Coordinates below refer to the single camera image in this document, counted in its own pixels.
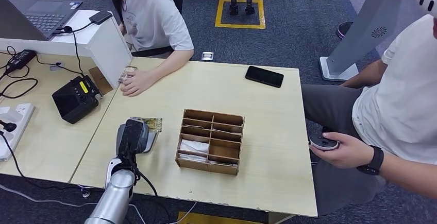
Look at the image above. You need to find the white desk partition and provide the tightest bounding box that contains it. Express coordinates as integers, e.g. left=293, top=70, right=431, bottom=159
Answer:
left=0, top=10, right=133, bottom=90

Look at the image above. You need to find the black power adapter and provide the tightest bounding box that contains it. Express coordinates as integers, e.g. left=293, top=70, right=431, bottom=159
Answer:
left=5, top=49, right=37, bottom=75

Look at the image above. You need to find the stack of patterned cards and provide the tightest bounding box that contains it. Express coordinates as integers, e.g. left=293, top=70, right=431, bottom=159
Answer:
left=118, top=66, right=138, bottom=83

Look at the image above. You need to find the black smartphone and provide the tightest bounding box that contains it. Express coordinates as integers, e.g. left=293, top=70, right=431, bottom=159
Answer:
left=245, top=65, right=284, bottom=89

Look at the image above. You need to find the grey slanted kiosk stand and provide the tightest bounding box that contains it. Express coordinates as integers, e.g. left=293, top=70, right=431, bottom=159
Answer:
left=319, top=0, right=422, bottom=82

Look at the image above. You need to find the headset person's left hand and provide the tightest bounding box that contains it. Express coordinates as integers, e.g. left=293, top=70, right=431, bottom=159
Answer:
left=309, top=132, right=376, bottom=169

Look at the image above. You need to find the black wristwatch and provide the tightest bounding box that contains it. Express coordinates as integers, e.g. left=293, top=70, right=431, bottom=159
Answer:
left=357, top=146, right=385, bottom=176

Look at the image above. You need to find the black drive cable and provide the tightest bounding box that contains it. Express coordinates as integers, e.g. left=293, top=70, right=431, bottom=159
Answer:
left=54, top=20, right=94, bottom=77

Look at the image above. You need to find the brown cardboard piece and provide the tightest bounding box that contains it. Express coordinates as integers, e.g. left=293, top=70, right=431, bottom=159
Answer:
left=89, top=66, right=114, bottom=96

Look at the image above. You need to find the dark grey laptop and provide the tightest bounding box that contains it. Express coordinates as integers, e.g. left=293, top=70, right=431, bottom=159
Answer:
left=0, top=0, right=83, bottom=42

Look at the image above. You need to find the white floor cable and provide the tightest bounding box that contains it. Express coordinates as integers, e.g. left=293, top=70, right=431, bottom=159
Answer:
left=0, top=184, right=147, bottom=224

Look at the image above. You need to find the black plug cable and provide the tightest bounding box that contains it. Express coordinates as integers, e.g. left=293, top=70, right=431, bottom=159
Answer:
left=0, top=131, right=86, bottom=192

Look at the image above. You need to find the white power strip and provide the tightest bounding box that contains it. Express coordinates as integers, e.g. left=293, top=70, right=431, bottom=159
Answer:
left=0, top=103, right=36, bottom=162

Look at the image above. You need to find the black external drive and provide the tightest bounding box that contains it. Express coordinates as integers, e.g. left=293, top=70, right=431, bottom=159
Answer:
left=89, top=10, right=113, bottom=25

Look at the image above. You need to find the black shoe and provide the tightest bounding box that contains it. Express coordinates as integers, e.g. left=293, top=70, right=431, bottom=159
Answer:
left=336, top=22, right=354, bottom=40

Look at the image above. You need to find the wooden compartment box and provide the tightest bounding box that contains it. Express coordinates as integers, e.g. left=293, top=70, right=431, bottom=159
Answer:
left=175, top=109, right=245, bottom=177

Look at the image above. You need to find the yellow floor tape patch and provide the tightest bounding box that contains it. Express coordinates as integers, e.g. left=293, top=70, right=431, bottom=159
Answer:
left=177, top=211, right=263, bottom=224

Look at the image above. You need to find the white VR controller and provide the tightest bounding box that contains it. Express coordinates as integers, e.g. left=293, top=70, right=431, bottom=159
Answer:
left=309, top=134, right=340, bottom=151

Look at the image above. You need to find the person with VR headset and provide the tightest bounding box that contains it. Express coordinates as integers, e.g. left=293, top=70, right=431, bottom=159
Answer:
left=302, top=14, right=437, bottom=216

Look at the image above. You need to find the black adapter cable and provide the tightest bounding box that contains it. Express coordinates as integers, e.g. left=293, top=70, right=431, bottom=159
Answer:
left=0, top=46, right=39, bottom=99

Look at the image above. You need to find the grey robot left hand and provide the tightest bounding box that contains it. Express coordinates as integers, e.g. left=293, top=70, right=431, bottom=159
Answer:
left=115, top=118, right=151, bottom=156

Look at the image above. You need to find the white cable under table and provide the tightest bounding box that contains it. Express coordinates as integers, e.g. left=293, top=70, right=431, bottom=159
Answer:
left=167, top=202, right=199, bottom=224

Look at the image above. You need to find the black box computer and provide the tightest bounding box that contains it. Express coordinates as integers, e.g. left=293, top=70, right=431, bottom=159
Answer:
left=52, top=76, right=103, bottom=125

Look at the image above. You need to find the hotel room key card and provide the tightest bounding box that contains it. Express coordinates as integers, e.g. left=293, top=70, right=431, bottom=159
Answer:
left=208, top=160, right=239, bottom=167
left=184, top=123, right=213, bottom=130
left=212, top=128, right=244, bottom=135
left=178, top=153, right=208, bottom=164
left=180, top=139, right=210, bottom=155

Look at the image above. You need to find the black power plug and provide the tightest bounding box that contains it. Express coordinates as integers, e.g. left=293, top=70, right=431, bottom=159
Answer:
left=0, top=120, right=17, bottom=133

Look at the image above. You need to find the grey card reader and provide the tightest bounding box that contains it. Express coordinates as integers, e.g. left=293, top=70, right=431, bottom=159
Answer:
left=143, top=132, right=160, bottom=154

